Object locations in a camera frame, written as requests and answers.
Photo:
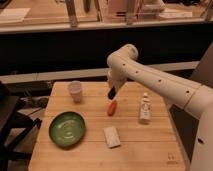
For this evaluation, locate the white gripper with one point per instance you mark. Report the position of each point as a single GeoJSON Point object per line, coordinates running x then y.
{"type": "Point", "coordinates": [116, 84]}

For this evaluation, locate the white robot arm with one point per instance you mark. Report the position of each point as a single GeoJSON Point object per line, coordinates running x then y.
{"type": "Point", "coordinates": [193, 97]}

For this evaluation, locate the green ceramic bowl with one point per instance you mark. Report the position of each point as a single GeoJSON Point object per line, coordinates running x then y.
{"type": "Point", "coordinates": [67, 129]}

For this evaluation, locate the white squeeze tube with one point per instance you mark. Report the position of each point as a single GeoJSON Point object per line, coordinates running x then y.
{"type": "Point", "coordinates": [145, 108]}

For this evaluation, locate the grey chair right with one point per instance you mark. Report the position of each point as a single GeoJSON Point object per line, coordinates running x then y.
{"type": "Point", "coordinates": [186, 124]}

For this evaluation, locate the black stand left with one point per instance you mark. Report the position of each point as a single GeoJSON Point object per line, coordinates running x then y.
{"type": "Point", "coordinates": [10, 118]}

